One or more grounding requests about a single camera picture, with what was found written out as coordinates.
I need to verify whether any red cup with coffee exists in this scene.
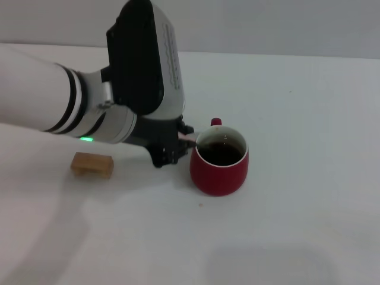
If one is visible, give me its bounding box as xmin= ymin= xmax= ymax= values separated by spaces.
xmin=189 ymin=118 xmax=249 ymax=197

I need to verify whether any pink handled metal spoon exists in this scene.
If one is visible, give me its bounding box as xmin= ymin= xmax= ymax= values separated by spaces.
xmin=178 ymin=132 xmax=205 ymax=148

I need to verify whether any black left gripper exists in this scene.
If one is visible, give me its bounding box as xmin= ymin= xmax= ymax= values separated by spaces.
xmin=127 ymin=115 xmax=195 ymax=169

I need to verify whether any plain notched wooden block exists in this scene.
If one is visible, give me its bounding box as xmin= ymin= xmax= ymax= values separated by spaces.
xmin=70 ymin=152 xmax=115 ymax=179

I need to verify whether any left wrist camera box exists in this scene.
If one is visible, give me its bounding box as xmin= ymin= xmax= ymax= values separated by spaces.
xmin=106 ymin=0 xmax=185 ymax=119

